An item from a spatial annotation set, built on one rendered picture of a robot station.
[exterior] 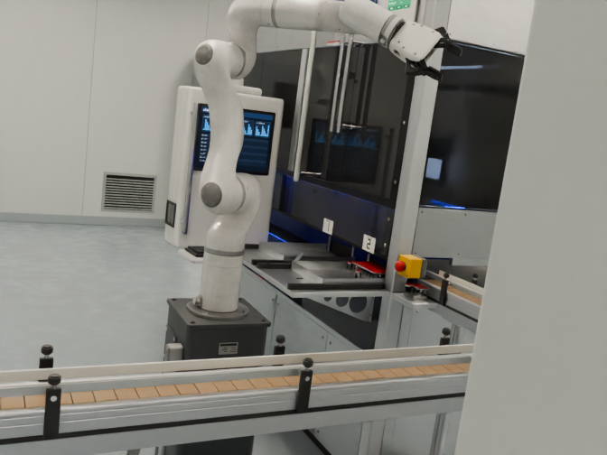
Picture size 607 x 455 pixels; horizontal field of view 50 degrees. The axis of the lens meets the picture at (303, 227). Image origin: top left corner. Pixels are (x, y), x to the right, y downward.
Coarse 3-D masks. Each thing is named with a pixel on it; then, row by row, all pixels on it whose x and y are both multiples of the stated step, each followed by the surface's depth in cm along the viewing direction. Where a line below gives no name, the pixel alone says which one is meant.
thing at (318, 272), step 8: (296, 264) 251; (304, 264) 257; (312, 264) 259; (320, 264) 260; (328, 264) 262; (336, 264) 264; (344, 264) 266; (296, 272) 251; (304, 272) 245; (312, 272) 240; (320, 272) 256; (328, 272) 258; (336, 272) 259; (344, 272) 261; (312, 280) 239; (320, 280) 234; (328, 280) 233; (336, 280) 235; (344, 280) 236; (352, 280) 238; (360, 280) 240; (368, 280) 241; (376, 280) 243; (384, 280) 244
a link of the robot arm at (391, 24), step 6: (390, 18) 164; (396, 18) 164; (402, 18) 165; (390, 24) 163; (396, 24) 164; (384, 30) 164; (390, 30) 163; (384, 36) 165; (390, 36) 165; (378, 42) 168; (384, 42) 167
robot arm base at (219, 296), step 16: (208, 256) 191; (224, 256) 190; (240, 256) 193; (208, 272) 192; (224, 272) 190; (240, 272) 195; (208, 288) 192; (224, 288) 191; (192, 304) 197; (208, 304) 193; (224, 304) 192; (240, 304) 204
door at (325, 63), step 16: (320, 48) 298; (336, 48) 285; (352, 48) 272; (320, 64) 298; (336, 64) 284; (352, 64) 272; (320, 80) 297; (352, 80) 271; (320, 96) 296; (352, 96) 271; (320, 112) 296; (320, 128) 295; (336, 128) 282; (304, 144) 308; (320, 144) 295; (336, 144) 281; (304, 160) 308; (320, 160) 294; (336, 160) 281; (320, 176) 294; (336, 176) 280
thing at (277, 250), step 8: (264, 248) 280; (272, 248) 273; (280, 248) 289; (288, 248) 291; (296, 248) 293; (304, 248) 295; (312, 248) 297; (320, 248) 299; (272, 256) 272; (280, 256) 265; (288, 256) 263; (296, 256) 265; (304, 256) 266; (312, 256) 268; (320, 256) 270; (328, 256) 271; (336, 256) 273; (344, 256) 275
